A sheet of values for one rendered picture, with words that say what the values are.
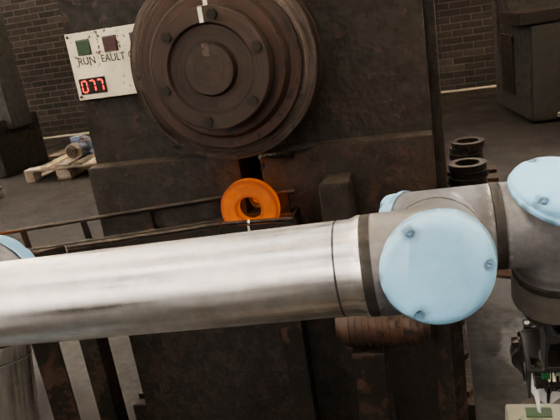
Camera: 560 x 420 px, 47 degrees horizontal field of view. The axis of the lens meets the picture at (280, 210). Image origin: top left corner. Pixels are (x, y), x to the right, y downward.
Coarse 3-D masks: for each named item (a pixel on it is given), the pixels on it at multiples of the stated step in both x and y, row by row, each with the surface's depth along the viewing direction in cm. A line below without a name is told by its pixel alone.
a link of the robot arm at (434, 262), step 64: (64, 256) 62; (128, 256) 59; (192, 256) 57; (256, 256) 55; (320, 256) 54; (384, 256) 51; (448, 256) 50; (0, 320) 61; (64, 320) 60; (128, 320) 58; (192, 320) 58; (256, 320) 57; (448, 320) 51
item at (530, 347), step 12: (528, 324) 78; (540, 324) 71; (528, 336) 77; (540, 336) 76; (552, 336) 69; (528, 348) 75; (540, 348) 74; (552, 348) 74; (528, 360) 74; (540, 360) 74; (552, 360) 73; (528, 372) 73; (540, 372) 76; (552, 372) 75; (528, 384) 74; (540, 384) 75; (552, 384) 76; (528, 396) 76
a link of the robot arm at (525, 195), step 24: (528, 168) 64; (552, 168) 64; (504, 192) 64; (528, 192) 61; (552, 192) 61; (528, 216) 62; (552, 216) 60; (528, 240) 62; (552, 240) 62; (528, 264) 64; (552, 264) 64; (528, 288) 68; (552, 288) 66
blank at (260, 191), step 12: (240, 180) 169; (252, 180) 167; (228, 192) 169; (240, 192) 168; (252, 192) 167; (264, 192) 167; (228, 204) 170; (264, 204) 168; (276, 204) 167; (228, 216) 171; (240, 216) 171; (264, 216) 169; (276, 216) 168
